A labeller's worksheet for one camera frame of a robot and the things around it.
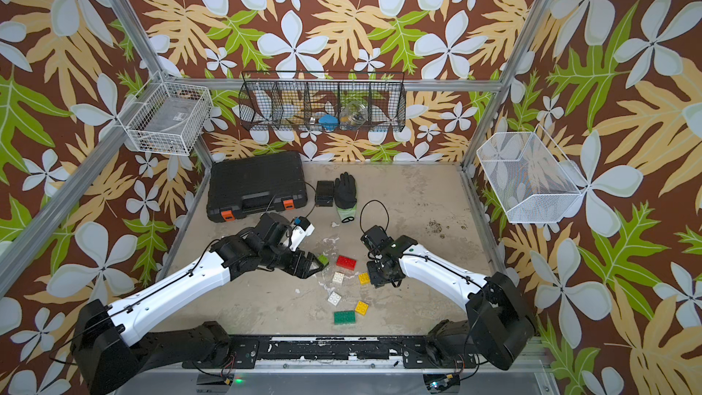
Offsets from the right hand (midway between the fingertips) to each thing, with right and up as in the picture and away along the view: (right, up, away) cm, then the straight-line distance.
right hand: (375, 276), depth 85 cm
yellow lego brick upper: (-3, -1, +1) cm, 4 cm away
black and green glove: (-10, +24, +23) cm, 35 cm away
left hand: (-17, +7, -9) cm, 21 cm away
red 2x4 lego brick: (-9, +3, +5) cm, 11 cm away
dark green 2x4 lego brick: (-10, -11, -5) cm, 15 cm away
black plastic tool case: (-45, +29, +21) cm, 58 cm away
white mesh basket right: (+46, +31, -5) cm, 56 cm away
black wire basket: (-18, +60, +14) cm, 64 cm away
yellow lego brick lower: (-5, -8, -4) cm, 10 cm away
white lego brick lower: (-13, -6, -3) cm, 14 cm away
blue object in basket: (-16, +51, +10) cm, 55 cm away
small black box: (-18, +26, +26) cm, 41 cm away
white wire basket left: (-68, +51, +3) cm, 85 cm away
